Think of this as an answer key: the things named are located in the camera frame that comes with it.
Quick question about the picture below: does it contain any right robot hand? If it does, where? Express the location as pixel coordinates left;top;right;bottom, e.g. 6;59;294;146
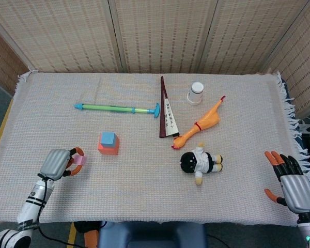
263;150;310;214

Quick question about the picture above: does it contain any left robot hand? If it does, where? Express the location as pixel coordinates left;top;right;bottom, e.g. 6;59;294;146
39;146;85;181

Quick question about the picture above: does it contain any small pink foam block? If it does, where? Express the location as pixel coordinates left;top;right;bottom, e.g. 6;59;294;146
72;154;87;166

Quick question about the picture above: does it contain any medium blue foam block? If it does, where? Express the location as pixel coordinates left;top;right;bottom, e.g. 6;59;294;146
100;131;116;149

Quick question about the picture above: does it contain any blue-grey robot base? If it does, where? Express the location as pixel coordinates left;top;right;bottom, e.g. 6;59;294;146
98;221;207;248

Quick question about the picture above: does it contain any white paper cup stack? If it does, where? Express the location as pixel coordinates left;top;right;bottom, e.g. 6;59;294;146
187;82;205;106

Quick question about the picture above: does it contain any large orange foam block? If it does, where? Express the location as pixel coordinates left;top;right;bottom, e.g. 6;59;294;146
97;133;120;156

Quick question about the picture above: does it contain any green and blue water squirter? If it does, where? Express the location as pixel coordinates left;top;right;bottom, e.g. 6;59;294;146
74;102;161;119

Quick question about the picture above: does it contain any orange and black floor object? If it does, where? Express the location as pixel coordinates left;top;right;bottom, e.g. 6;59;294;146
74;221;106;248

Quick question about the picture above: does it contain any woven fringed tablecloth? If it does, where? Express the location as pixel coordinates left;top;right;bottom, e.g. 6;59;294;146
0;71;310;227

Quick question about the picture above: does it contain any black and white plush doll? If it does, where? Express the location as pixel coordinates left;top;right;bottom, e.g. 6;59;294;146
179;141;224;186

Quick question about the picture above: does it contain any orange rubber chicken toy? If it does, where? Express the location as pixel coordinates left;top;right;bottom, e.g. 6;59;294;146
170;95;226;150

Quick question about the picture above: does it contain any folded paper hand fan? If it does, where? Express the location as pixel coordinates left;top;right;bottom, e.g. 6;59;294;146
159;75;180;139

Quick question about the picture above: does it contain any woven folding screen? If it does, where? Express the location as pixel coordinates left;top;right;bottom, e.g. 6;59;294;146
0;0;310;119

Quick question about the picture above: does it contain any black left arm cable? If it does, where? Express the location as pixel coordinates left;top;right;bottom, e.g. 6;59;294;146
37;173;86;248

